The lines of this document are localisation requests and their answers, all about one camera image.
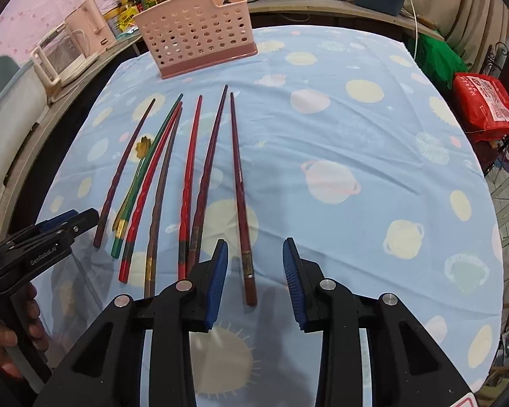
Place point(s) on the green chopstick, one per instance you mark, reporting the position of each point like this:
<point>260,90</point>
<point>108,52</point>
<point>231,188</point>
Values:
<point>118,243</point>

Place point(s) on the pink perforated utensil basket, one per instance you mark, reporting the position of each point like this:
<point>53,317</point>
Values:
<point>195,29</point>

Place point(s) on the pink electric kettle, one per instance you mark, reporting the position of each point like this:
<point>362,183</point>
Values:
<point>89,21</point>

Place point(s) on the beige curtain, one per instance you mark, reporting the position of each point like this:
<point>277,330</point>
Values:
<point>471,8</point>

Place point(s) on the grey-brown chopstick with gold band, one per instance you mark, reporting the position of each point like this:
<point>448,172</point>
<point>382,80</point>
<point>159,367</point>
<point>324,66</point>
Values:
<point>150,271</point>

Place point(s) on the dark maroon chopstick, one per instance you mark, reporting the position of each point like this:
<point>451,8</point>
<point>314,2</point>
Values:
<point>102,229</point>
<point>201,207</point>

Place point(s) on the red printed bag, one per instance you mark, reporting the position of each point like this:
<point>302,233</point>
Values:
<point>483,101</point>

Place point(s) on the white glass kettle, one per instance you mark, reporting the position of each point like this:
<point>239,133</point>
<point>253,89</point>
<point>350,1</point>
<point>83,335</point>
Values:
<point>63,57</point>

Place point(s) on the green plastic bag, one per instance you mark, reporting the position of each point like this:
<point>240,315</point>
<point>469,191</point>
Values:
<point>439,59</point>

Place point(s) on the white plastic storage box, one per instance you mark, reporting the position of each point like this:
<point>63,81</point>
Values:
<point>8,135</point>

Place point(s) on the red chopstick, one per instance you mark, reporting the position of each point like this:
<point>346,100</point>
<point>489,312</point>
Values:
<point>185,220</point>
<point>127,263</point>

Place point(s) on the reddish brown banded chopstick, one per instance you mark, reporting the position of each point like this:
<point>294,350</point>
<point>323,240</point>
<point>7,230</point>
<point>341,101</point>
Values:
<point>249,288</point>

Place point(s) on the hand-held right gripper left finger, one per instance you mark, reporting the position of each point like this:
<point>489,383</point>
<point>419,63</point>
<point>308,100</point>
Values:
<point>216,280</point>

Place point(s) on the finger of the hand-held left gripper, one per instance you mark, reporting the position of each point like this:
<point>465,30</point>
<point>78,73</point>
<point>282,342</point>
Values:
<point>58,221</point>
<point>85,220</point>

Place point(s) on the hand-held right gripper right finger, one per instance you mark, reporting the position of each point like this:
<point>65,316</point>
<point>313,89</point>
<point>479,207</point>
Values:
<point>292,284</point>

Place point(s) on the gold flower-head spoon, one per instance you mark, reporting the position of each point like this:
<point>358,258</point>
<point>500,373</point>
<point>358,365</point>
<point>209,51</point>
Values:
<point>141,149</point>

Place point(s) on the blue planet print tablecloth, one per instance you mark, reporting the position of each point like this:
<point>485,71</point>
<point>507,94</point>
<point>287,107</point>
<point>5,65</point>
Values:
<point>322,157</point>

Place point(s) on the pink dotted wall cloth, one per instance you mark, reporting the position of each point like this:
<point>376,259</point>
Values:
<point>46,4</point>

